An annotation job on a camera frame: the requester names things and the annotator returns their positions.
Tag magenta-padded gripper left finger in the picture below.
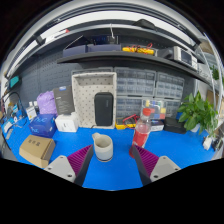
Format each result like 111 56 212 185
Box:
43 143 95 187

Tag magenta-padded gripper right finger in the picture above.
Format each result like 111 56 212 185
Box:
130 144 182 187

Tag red-capped clear drink bottle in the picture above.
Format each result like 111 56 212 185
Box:
132 107 153 155

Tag brown cardboard box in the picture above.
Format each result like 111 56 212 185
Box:
18 134 57 169

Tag dark box with white label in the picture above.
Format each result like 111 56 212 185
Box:
149 119 165 133

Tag black zip case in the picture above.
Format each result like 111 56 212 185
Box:
163 116 187 135

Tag small white box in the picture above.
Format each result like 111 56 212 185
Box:
54 112 80 133

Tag blue box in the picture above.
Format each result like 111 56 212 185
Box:
29 113 58 139

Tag grey ceramic cup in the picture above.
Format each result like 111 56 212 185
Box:
91 132 115 163

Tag white power adapter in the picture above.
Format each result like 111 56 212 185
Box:
203 135 214 151

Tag yellow multimeter with red leads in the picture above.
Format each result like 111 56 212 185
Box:
115 113 141 130

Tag clear organiser with coloured parts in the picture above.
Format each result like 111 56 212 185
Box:
141 98 167 121

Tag green leafy potted plant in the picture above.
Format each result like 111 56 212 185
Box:
176 90 219 136

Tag purple plastic bag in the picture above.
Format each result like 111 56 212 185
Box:
36 90 58 116

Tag dark grey carton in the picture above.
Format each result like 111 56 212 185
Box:
53 85 76 116

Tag white dotted storage tray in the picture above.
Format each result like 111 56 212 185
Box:
71 71 118 130

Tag black rectangular speaker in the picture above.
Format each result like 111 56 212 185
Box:
93 91 115 127

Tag teal tool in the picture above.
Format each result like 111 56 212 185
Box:
8 75 21 89

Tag black wall shelf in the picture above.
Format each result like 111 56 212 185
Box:
56 23 214 84

